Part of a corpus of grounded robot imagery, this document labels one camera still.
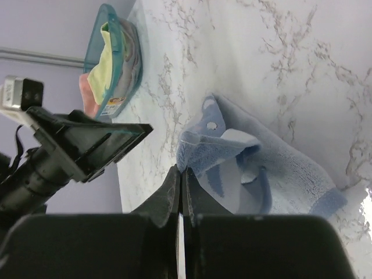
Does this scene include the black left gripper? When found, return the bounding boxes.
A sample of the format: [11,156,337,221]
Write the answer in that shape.
[1,106,153,227]

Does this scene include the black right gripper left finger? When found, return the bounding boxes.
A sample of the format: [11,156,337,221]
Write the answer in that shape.
[1,167,181,278]

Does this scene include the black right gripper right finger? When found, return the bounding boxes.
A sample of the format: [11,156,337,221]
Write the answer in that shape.
[181,169,355,278]

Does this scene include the pink towel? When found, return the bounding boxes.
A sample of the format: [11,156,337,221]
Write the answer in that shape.
[79,73,99,118]

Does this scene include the blue towel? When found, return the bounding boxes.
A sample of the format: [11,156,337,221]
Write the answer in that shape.
[176,95,347,219]

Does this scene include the yellow green towel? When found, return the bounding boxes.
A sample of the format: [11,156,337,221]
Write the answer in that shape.
[87,22,113,105]

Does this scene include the teal transparent plastic bin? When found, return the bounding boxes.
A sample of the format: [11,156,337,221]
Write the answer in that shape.
[83,4,143,119]

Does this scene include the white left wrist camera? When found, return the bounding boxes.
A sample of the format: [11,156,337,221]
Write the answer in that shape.
[1,75,44,128]

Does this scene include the aluminium frame rail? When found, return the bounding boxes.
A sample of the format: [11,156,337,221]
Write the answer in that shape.
[1,47,84,69]

